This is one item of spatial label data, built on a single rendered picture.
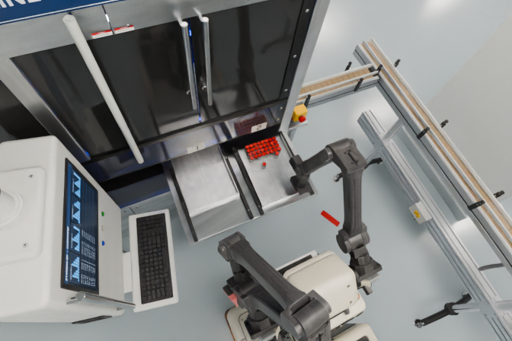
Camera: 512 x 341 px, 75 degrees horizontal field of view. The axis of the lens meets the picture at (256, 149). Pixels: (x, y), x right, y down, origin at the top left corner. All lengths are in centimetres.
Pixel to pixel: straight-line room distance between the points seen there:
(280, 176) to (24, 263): 117
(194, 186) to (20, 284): 92
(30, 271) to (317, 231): 201
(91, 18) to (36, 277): 67
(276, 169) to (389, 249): 134
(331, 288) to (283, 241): 146
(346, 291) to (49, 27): 112
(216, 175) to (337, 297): 88
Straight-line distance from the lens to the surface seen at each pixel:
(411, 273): 286
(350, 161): 111
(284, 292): 95
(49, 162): 116
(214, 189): 172
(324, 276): 117
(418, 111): 221
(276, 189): 174
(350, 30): 394
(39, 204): 108
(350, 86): 213
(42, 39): 102
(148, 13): 100
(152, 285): 170
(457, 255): 241
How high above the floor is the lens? 249
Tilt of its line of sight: 62 degrees down
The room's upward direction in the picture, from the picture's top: 11 degrees clockwise
